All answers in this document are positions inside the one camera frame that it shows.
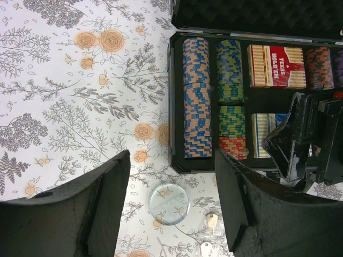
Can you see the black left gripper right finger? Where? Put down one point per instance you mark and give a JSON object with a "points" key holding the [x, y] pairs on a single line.
{"points": [[264, 218]]}

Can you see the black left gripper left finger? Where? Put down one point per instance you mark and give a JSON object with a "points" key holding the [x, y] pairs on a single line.
{"points": [[79, 218]]}

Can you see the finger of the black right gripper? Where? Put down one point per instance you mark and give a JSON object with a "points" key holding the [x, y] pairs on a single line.
{"points": [[285, 144]]}

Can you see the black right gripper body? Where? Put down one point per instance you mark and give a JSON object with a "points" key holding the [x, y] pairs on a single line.
{"points": [[323, 129]]}

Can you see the blue playing card deck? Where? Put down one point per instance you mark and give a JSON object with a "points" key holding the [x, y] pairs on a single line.
{"points": [[262, 126]]}

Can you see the red playing card deck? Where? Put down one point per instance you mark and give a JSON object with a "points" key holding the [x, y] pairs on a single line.
{"points": [[276, 66]]}

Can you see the clear dealer button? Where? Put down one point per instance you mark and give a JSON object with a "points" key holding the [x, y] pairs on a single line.
{"points": [[169, 204]]}

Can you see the black poker set case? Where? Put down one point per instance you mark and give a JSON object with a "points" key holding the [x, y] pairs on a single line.
{"points": [[304, 24]]}

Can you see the upper small case key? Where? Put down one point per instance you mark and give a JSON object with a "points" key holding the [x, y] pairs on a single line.
{"points": [[211, 220]]}

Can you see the orange black chip row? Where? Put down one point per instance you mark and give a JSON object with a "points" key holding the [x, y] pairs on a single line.
{"points": [[319, 68]]}

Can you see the purple orange chip row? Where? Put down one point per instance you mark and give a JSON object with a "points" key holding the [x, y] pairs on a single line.
{"points": [[338, 68]]}

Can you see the green chip row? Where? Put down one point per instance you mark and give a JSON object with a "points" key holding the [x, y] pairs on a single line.
{"points": [[232, 136]]}

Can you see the blue tan chip row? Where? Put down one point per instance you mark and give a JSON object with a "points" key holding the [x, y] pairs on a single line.
{"points": [[197, 98]]}

